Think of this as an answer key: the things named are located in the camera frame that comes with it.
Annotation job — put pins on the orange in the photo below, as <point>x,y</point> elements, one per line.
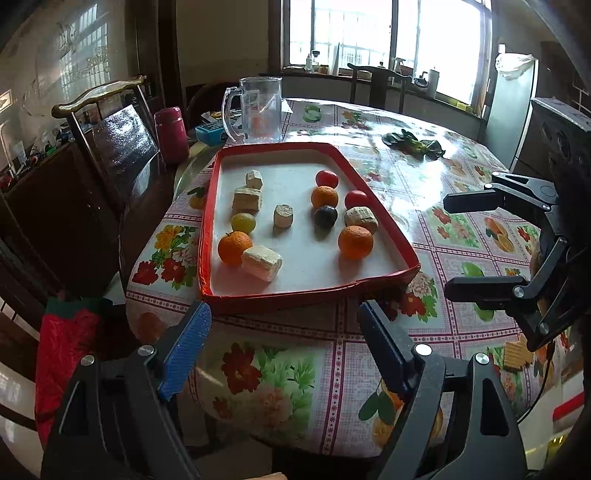
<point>355,241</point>
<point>234,248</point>
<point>324,197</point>

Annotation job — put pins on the dark high-back wooden chair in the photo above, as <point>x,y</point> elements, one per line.
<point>378,87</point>

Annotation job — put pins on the window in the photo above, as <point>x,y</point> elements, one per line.
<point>360,32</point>

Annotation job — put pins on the red tray with white inside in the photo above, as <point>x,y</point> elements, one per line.
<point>300,258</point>

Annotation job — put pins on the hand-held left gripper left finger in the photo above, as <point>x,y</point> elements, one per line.
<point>187,350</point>

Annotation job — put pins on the large red tomato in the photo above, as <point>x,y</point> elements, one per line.
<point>356,199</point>

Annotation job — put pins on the green leafy vegetable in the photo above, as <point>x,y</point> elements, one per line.
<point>411,143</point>

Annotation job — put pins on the dark red thermos bottle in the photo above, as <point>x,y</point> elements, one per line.
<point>171,136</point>

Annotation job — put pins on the white plastic bag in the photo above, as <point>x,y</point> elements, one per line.
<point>515,64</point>

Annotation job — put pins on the dark wooden sideboard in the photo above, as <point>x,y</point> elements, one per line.
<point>46,207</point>

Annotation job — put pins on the metal kettle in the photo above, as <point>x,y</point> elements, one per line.
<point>420,82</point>

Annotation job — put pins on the white rolled tube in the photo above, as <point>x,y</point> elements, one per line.
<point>334,60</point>

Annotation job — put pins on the spray bottle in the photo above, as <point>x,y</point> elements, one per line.
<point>398,65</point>

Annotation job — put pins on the silver refrigerator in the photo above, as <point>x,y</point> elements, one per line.
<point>508,120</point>

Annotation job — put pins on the clear glass mug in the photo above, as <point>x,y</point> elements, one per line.
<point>258,106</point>

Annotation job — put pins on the dark wooden shelf cabinet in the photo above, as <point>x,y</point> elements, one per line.
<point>563,69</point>

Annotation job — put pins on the dark round-back chair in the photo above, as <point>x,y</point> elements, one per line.
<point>207,101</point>

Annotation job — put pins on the small beige cylinder block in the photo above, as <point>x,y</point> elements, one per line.
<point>283,215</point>

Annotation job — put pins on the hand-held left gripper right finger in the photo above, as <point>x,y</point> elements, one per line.
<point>383,350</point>

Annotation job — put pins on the round tan block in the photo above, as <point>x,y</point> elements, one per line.
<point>361,219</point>

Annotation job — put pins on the white hexagonal block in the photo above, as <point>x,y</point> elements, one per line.
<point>254,179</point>

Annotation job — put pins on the dark purple plum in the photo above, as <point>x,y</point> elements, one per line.
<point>325,216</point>

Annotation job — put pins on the white rectangular block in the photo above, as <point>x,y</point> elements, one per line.
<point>262,263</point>

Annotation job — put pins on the small red tomato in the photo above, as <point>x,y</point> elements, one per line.
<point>327,178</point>

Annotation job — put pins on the small teal box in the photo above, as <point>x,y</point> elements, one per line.
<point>210,134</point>

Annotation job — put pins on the red embroidered cloth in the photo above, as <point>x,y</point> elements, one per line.
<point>64,360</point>

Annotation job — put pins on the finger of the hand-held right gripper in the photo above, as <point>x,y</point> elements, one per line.
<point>471,201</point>
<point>480,290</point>

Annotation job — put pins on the tan square block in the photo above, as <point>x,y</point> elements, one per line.
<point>247,199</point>

